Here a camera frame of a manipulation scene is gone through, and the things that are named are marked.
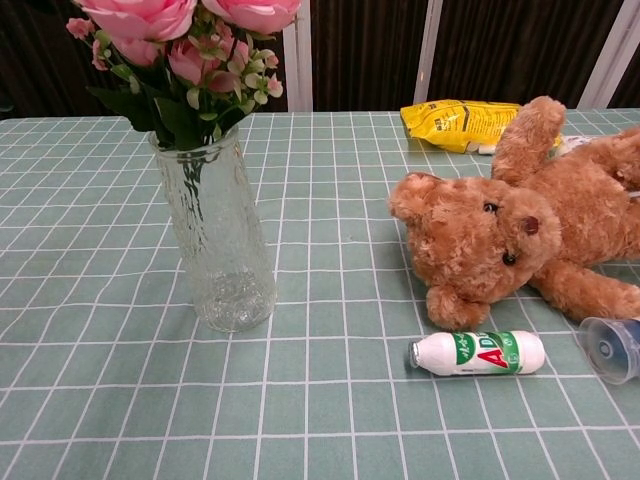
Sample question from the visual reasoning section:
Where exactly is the white metal frame post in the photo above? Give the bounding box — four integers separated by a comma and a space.
281, 0, 314, 113
413, 0, 445, 104
578, 0, 640, 109

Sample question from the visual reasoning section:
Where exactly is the clear textured glass vase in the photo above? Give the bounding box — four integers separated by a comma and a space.
147, 122, 278, 334

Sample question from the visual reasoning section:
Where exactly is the white AD milk bottle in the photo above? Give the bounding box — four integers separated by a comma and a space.
407, 329, 547, 376

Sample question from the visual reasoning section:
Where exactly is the brown plush teddy bear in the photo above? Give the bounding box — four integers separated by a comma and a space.
388, 95, 640, 331

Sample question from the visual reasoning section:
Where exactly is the green white grid tablecloth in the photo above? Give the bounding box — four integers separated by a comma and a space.
0, 107, 640, 480

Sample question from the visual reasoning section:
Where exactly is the dark brown curtain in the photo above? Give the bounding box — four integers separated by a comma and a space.
0, 0, 640, 121

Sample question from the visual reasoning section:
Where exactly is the clear plastic cup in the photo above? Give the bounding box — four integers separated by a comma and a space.
578, 315, 640, 385

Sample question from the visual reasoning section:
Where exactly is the white blue printed package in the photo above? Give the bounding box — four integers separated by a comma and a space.
548, 132, 597, 162

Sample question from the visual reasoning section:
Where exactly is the yellow snack bag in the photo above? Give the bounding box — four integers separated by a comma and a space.
400, 98, 564, 155

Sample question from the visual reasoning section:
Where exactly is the pink artificial flower bouquet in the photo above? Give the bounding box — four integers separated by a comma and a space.
66, 0, 305, 236

